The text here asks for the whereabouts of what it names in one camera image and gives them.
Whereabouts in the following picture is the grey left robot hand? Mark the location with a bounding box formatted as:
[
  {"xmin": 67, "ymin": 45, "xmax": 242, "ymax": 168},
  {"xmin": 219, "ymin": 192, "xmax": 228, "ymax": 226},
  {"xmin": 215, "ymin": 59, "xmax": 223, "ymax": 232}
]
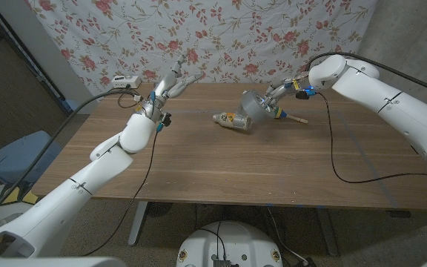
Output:
[{"xmin": 139, "ymin": 54, "xmax": 205, "ymax": 122}]

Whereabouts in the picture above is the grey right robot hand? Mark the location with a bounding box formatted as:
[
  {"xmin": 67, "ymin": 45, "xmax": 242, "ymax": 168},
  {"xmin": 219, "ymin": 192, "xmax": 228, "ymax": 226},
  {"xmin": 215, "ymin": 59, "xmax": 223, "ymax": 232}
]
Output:
[{"xmin": 259, "ymin": 71, "xmax": 311, "ymax": 113}]

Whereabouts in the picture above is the grey duct tape roll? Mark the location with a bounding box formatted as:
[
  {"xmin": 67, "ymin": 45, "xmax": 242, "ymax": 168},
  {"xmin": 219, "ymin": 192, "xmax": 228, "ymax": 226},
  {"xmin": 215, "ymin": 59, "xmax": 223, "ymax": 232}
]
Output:
[{"xmin": 235, "ymin": 89, "xmax": 277, "ymax": 125}]

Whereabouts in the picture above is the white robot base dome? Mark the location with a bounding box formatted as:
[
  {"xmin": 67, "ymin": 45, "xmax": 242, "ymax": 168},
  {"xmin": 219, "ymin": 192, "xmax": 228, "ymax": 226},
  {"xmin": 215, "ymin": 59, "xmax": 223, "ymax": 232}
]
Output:
[{"xmin": 176, "ymin": 220, "xmax": 284, "ymax": 267}]

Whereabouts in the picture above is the colourful striped wooden maraca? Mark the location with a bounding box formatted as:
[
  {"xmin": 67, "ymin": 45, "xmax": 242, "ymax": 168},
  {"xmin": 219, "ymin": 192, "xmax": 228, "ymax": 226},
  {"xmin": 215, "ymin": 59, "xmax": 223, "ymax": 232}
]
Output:
[{"xmin": 272, "ymin": 106, "xmax": 309, "ymax": 125}]

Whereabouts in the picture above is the white power strip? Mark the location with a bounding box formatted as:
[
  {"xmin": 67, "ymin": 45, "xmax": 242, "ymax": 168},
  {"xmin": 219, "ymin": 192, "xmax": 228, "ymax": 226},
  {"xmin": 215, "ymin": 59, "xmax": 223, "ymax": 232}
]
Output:
[{"xmin": 110, "ymin": 75, "xmax": 142, "ymax": 90}]

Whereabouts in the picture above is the floral backdrop cloth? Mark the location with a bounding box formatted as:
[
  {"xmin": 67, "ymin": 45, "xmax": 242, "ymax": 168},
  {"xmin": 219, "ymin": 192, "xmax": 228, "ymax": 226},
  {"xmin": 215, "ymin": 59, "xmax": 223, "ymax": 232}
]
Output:
[{"xmin": 26, "ymin": 0, "xmax": 380, "ymax": 102}]

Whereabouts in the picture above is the grey table leg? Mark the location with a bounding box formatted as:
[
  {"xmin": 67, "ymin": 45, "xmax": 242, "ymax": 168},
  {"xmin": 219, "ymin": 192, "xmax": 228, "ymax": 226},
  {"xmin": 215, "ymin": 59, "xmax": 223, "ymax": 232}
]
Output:
[
  {"xmin": 128, "ymin": 201, "xmax": 150, "ymax": 247},
  {"xmin": 316, "ymin": 207, "xmax": 340, "ymax": 257}
]

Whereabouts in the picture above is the yellow and black floor object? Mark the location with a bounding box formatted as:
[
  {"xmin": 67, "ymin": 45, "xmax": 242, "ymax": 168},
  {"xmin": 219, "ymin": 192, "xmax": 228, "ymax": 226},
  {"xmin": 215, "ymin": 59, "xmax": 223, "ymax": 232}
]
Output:
[{"xmin": 1, "ymin": 185, "xmax": 39, "ymax": 205}]

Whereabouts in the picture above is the white robot torso cover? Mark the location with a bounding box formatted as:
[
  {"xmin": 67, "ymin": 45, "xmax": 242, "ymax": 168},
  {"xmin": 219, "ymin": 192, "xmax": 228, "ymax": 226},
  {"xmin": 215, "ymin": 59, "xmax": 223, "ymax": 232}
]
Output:
[{"xmin": 0, "ymin": 257, "xmax": 128, "ymax": 267}]

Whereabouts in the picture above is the black looped power cord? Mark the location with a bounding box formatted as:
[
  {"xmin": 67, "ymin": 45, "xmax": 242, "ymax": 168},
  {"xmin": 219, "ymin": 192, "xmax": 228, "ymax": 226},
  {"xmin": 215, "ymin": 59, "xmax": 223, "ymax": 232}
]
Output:
[{"xmin": 116, "ymin": 88, "xmax": 141, "ymax": 109}]

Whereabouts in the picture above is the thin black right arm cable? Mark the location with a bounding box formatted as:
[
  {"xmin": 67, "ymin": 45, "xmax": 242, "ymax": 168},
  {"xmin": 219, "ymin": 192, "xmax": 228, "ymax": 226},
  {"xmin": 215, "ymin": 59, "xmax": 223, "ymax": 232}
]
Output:
[{"xmin": 316, "ymin": 92, "xmax": 427, "ymax": 185}]

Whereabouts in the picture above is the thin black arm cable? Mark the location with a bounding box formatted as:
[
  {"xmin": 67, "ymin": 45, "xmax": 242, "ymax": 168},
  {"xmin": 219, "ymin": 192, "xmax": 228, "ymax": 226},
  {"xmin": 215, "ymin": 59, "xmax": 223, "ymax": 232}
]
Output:
[
  {"xmin": 82, "ymin": 131, "xmax": 159, "ymax": 257},
  {"xmin": 316, "ymin": 92, "xmax": 427, "ymax": 185}
]

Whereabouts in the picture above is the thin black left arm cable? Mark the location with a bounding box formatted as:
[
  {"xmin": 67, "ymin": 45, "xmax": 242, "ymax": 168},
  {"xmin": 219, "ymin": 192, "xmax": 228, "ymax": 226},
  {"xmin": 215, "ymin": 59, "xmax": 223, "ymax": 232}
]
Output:
[{"xmin": 82, "ymin": 131, "xmax": 159, "ymax": 257}]

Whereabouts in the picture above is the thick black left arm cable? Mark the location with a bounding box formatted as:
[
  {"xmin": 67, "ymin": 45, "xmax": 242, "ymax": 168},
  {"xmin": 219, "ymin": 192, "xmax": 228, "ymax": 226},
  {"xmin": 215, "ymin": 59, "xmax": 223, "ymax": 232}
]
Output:
[{"xmin": 0, "ymin": 88, "xmax": 141, "ymax": 233}]

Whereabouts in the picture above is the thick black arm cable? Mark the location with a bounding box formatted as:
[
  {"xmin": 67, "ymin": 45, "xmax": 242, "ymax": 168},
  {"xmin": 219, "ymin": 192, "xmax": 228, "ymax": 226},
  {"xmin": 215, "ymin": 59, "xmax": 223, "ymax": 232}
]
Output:
[
  {"xmin": 0, "ymin": 88, "xmax": 141, "ymax": 233},
  {"xmin": 305, "ymin": 51, "xmax": 427, "ymax": 99}
]

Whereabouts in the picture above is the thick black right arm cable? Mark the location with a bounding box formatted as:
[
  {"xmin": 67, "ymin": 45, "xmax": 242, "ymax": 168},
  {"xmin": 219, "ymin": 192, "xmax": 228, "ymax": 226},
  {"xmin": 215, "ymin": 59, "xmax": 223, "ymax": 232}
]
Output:
[{"xmin": 305, "ymin": 51, "xmax": 427, "ymax": 99}]

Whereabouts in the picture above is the grey floor cable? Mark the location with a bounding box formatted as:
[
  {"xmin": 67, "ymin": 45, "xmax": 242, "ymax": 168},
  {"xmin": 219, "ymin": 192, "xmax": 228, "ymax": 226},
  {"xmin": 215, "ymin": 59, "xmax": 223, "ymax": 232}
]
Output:
[{"xmin": 267, "ymin": 207, "xmax": 311, "ymax": 266}]

